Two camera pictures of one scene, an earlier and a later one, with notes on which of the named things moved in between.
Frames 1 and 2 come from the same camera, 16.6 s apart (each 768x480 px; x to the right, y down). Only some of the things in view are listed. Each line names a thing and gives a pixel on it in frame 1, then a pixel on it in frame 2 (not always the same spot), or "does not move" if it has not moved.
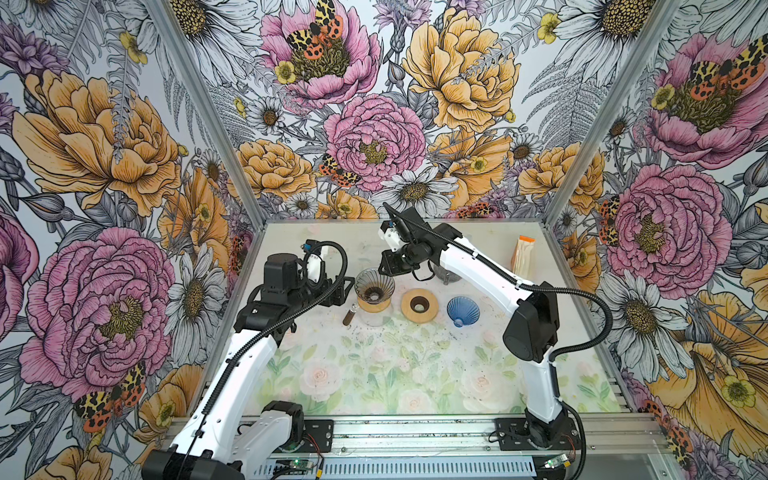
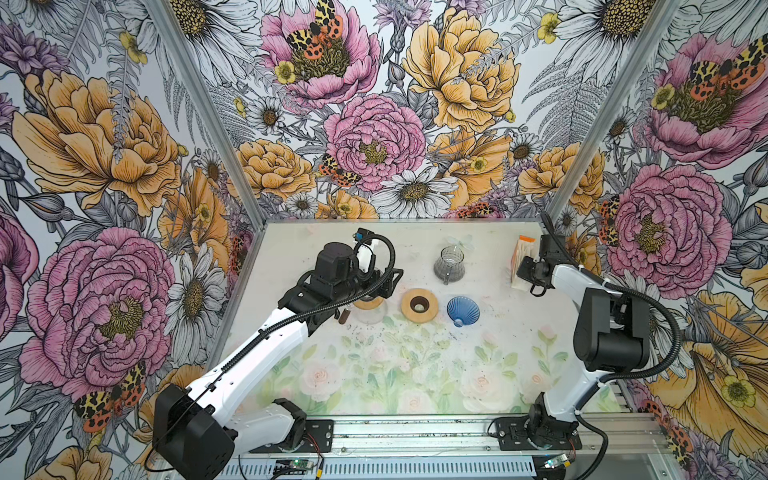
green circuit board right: (555, 461) does not move
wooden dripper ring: (423, 297) does not move
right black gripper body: (404, 260) -> (528, 270)
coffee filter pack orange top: (522, 259) does not move
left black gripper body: (321, 293) -> (369, 284)
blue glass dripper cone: (462, 311) does not move
